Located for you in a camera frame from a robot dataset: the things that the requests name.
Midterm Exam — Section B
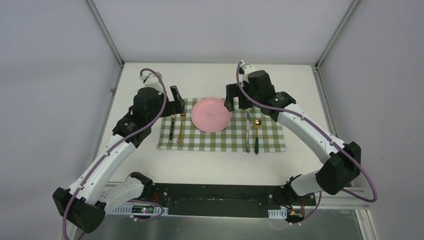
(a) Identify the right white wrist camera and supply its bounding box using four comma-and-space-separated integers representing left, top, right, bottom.
241, 64, 257, 82

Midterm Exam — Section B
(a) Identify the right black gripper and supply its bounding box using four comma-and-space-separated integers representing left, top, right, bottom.
224, 82, 262, 112

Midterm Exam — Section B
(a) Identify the silver knife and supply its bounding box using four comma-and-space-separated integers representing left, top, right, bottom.
245, 111, 252, 153

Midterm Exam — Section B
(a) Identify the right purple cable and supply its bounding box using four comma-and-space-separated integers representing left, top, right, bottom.
235, 60, 379, 226

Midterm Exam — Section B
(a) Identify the purple cable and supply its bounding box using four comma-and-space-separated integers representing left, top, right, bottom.
61, 68, 168, 240
235, 60, 379, 226

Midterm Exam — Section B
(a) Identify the gold fork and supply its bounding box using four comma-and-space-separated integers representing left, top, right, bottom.
177, 111, 187, 145

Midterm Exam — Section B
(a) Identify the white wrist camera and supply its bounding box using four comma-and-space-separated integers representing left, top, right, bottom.
241, 64, 257, 82
139, 72, 163, 92

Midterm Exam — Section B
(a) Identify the green checkered cloth napkin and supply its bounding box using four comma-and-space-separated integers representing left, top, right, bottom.
157, 98, 287, 153

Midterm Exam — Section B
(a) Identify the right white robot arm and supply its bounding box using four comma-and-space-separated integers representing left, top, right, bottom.
224, 65, 361, 205

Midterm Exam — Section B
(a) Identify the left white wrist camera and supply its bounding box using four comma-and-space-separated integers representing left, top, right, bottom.
139, 72, 163, 92

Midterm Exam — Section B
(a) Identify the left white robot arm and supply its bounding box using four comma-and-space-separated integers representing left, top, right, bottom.
52, 85, 185, 234

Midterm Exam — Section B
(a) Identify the pink plate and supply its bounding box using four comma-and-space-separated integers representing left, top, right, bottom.
190, 97, 232, 133

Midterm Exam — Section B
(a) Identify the aluminium frame rail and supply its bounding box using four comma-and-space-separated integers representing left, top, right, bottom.
319, 191, 369, 210

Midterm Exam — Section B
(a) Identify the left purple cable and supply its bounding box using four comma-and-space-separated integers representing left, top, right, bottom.
61, 68, 168, 240

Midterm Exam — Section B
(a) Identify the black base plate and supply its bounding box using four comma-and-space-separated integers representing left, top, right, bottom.
120, 183, 317, 219

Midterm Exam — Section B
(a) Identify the gold spoon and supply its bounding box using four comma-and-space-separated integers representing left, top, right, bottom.
254, 118, 262, 155

